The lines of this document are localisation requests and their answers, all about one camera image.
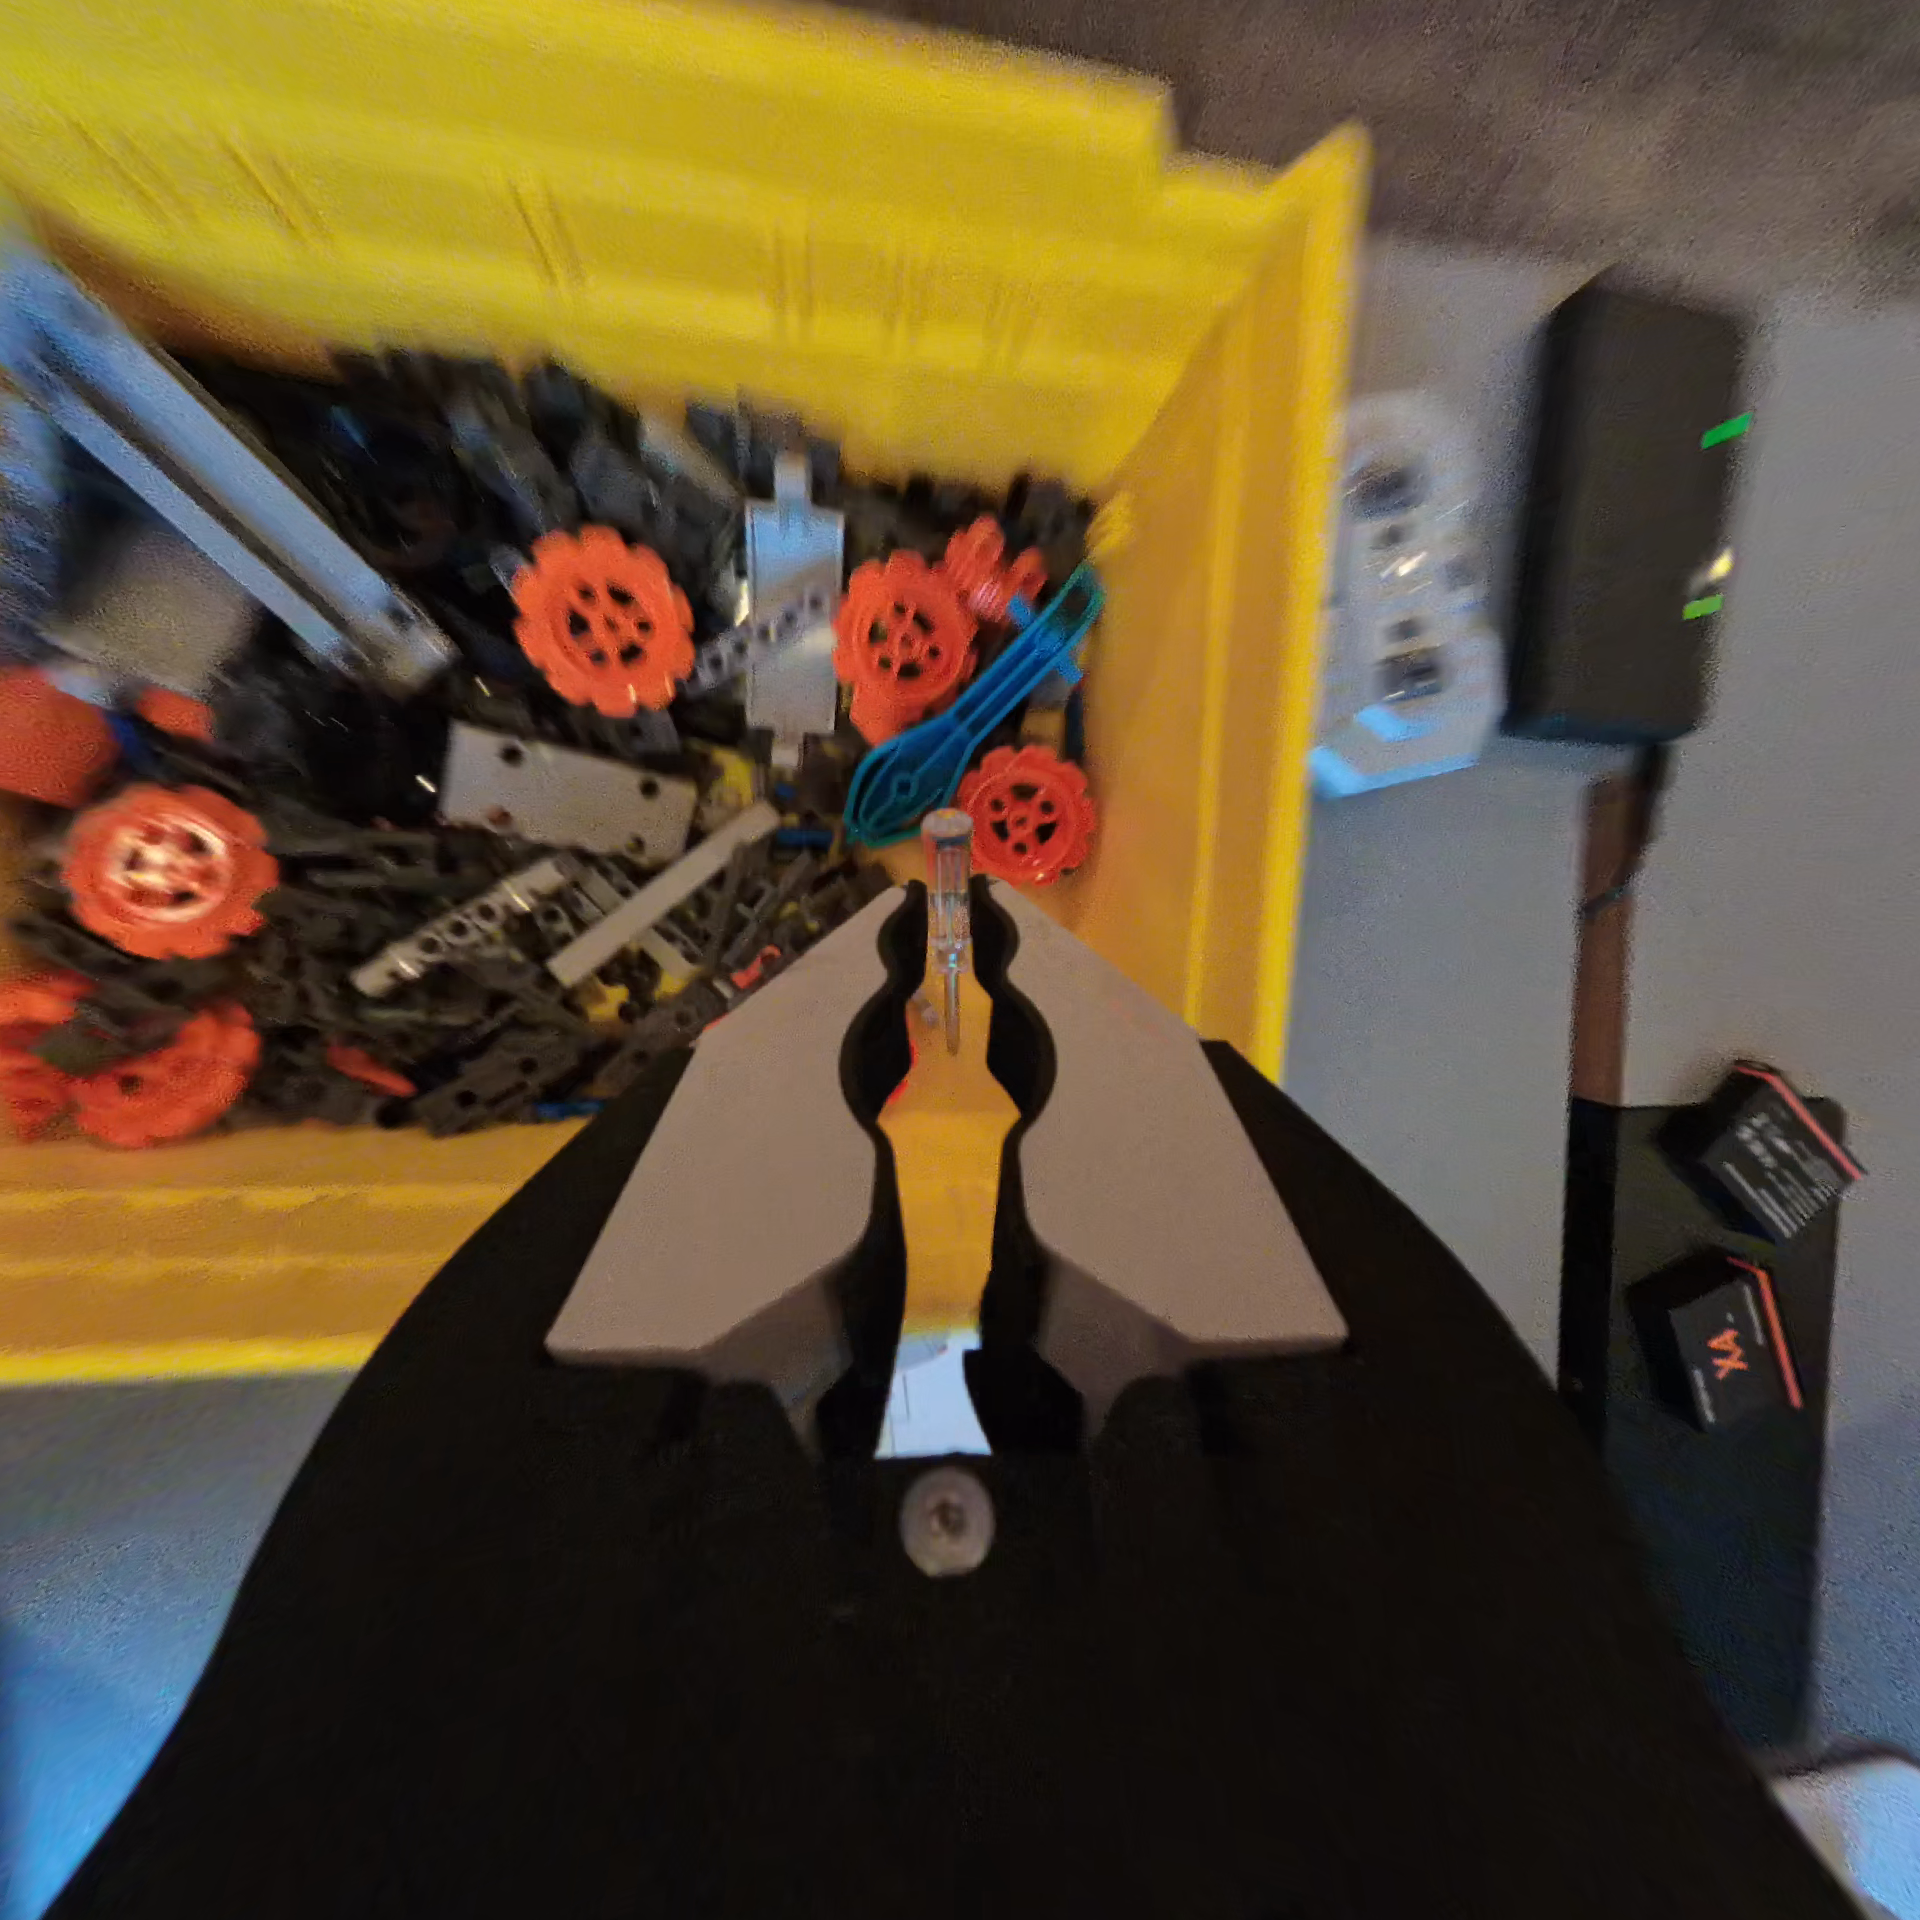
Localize white remote controller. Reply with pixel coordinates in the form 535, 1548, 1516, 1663
1313, 391, 1503, 799

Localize grey desk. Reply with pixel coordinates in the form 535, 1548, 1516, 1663
0, 239, 1920, 1920

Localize yellow plastic bin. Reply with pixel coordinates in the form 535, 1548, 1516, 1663
0, 32, 1376, 1388

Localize black cable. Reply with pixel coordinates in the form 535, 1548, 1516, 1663
1575, 735, 1667, 1112

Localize black desk pad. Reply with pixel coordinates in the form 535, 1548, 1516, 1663
1554, 1094, 1839, 1757

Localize small black battery pack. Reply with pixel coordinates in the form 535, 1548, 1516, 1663
1631, 1252, 1809, 1431
1681, 1061, 1867, 1239

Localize light grey curved panel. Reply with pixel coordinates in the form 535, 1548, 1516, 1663
736, 451, 851, 778

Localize teal paddle piece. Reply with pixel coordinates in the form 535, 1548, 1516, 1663
841, 565, 1106, 850

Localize pile of building block parts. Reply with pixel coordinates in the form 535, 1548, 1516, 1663
0, 285, 1114, 1157

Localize black rectangular power bank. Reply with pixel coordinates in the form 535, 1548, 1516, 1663
1503, 277, 1759, 746

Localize long grey panel piece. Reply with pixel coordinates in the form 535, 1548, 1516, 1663
436, 720, 706, 872

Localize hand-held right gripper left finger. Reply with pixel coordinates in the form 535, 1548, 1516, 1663
552, 887, 922, 1450

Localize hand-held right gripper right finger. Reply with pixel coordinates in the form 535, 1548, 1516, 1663
969, 883, 1345, 1418

